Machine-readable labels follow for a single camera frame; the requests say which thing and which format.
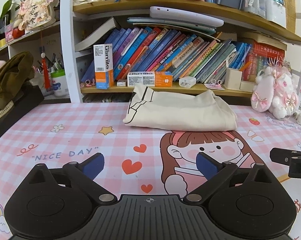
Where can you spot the pink checkered desk mat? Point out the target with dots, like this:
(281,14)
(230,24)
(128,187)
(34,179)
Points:
(59,133)

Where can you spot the row of leaning books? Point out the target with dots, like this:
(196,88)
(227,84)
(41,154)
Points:
(169,50)

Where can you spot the cream t-shirt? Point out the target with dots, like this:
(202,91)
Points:
(205,112)

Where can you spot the white green pen cup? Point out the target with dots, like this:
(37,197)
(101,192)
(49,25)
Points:
(59,83)

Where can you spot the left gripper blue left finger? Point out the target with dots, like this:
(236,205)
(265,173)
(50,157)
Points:
(81,175)

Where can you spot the flat orange white usmile box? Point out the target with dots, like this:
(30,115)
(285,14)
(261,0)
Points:
(150,79)

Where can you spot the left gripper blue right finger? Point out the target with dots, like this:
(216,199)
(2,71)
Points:
(217,175)

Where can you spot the wooden lower shelf board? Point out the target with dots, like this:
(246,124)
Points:
(195,90)

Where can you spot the cream pen holder box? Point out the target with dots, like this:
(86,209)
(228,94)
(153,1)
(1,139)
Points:
(233,79)

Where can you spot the upright usmile box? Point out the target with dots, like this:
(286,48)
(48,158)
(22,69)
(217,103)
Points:
(103,61)

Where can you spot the red hanging tassel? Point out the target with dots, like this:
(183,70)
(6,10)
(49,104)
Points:
(47,83)

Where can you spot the white tablet on books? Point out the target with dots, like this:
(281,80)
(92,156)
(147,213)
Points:
(183,15)

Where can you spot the white charger adapter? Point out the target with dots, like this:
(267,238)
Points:
(187,82)

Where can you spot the red book stack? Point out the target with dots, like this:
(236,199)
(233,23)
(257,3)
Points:
(258,57)

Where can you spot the pink white bunny plush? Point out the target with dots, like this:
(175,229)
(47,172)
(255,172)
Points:
(275,90)

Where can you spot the white shelf post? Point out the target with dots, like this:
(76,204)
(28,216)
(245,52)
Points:
(68,50)

